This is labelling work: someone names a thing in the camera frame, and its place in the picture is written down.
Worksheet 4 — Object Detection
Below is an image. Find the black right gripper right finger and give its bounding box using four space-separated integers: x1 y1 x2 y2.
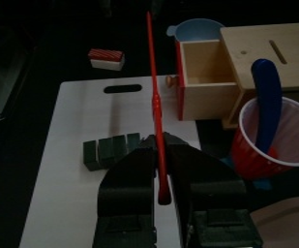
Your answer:
161 131 264 248

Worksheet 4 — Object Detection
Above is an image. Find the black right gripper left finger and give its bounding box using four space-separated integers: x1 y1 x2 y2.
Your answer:
92 135 158 248

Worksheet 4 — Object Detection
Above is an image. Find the red plastic toy knife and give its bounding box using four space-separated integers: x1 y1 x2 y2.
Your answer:
145 11 173 206

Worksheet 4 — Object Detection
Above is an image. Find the green sushi roll piece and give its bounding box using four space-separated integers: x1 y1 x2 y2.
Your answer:
96 138 116 168
109 135 129 160
124 132 142 153
81 139 102 172

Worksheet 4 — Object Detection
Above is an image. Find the pink plastic plate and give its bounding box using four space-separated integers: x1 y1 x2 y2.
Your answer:
248 194 299 248

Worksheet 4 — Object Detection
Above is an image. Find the white cutting board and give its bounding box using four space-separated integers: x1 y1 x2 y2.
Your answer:
19 75 202 248

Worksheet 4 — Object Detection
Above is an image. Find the red white nigiri sushi toy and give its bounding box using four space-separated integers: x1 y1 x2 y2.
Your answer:
86 47 125 72

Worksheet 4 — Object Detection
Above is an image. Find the blue flat object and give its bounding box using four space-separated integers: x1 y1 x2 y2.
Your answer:
218 155 274 192

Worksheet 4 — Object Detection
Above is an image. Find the red plastic cup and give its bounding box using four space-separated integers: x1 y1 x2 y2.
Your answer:
230 96 299 180

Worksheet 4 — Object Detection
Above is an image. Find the light wooden slotted box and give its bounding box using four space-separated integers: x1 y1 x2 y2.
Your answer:
218 22 299 130

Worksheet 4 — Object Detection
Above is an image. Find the light blue plastic cup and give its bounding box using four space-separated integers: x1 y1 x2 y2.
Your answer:
165 17 226 43

